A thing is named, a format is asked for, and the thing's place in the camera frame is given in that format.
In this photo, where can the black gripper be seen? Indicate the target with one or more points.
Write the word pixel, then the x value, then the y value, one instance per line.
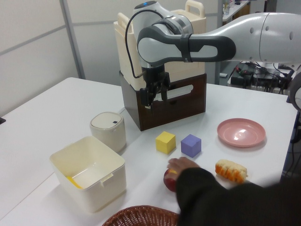
pixel 155 75

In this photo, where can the purple cube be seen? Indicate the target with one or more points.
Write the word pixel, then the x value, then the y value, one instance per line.
pixel 191 146

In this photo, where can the red toy apple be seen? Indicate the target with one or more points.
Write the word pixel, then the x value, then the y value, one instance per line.
pixel 169 181

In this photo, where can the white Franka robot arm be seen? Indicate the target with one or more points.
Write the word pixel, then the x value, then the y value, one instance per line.
pixel 235 35

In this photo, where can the forearm in black sleeve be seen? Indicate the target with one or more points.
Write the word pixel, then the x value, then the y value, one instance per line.
pixel 223 202

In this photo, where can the yellow cube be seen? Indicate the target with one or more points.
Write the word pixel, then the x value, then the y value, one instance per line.
pixel 165 142

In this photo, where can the pink plate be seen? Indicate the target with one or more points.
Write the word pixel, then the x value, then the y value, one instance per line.
pixel 241 133

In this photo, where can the person's hand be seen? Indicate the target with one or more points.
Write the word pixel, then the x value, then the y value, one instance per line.
pixel 182 164

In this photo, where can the dark brown wooden crate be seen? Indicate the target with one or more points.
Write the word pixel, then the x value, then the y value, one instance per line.
pixel 178 108

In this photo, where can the small cream lidded bin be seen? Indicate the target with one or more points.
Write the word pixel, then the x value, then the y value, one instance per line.
pixel 108 131

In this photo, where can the black electronics box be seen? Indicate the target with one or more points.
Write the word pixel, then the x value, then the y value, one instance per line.
pixel 242 78

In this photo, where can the toy bread roll orange stripe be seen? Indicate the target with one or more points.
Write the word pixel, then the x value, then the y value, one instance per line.
pixel 231 170

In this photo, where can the open cream plastic box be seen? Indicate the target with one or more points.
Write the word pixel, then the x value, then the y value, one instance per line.
pixel 103 195

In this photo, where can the background shelf unit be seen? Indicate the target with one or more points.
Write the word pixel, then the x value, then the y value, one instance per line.
pixel 235 10

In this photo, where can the brown wicker basket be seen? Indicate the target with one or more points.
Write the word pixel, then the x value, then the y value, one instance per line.
pixel 141 216

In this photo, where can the black object at table edge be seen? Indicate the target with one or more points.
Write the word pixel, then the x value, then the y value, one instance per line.
pixel 2 120

